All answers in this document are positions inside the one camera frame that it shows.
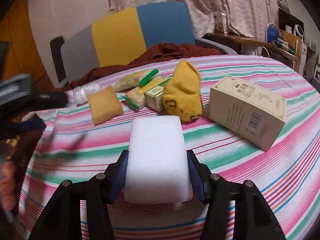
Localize white plastic bag ball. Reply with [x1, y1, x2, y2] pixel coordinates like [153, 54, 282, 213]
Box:
[73, 83, 101, 105]

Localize yellow sponge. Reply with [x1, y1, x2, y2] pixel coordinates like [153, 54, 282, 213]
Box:
[87, 86, 124, 125]

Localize beige ointment box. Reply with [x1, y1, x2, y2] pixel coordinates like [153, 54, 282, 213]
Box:
[208, 75, 287, 151]

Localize white foam sponge block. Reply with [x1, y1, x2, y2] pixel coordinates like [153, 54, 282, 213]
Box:
[124, 115, 193, 204]

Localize rice snack packet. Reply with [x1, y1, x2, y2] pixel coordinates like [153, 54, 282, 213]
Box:
[113, 69, 159, 92]
[124, 76, 170, 109]

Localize small green white box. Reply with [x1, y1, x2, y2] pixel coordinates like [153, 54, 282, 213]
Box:
[144, 77, 170, 113]

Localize yellow sock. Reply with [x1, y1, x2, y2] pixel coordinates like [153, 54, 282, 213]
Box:
[162, 61, 203, 122]

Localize person's hand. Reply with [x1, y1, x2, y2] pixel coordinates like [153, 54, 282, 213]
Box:
[1, 161, 16, 211]

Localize wooden wardrobe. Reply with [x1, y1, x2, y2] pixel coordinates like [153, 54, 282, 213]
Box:
[1, 0, 54, 90]

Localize grey yellow blue chair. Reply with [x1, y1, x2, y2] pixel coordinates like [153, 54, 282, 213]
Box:
[50, 1, 236, 86]

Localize dark red blanket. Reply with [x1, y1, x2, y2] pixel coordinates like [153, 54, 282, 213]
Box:
[53, 43, 221, 92]

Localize wooden side desk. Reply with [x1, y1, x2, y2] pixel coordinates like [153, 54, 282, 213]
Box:
[204, 33, 301, 64]

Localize blue round object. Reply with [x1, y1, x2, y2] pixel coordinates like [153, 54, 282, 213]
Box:
[265, 23, 280, 43]

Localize white box on desk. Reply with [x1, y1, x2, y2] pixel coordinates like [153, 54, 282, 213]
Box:
[213, 11, 228, 34]

